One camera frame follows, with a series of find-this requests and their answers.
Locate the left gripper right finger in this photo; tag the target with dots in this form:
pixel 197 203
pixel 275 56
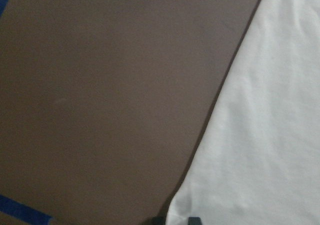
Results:
pixel 194 221

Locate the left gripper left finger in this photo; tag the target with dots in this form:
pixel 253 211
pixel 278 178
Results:
pixel 157 220

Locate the white long-sleeve printed shirt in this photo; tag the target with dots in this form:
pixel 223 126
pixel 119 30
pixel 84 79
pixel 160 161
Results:
pixel 258 162

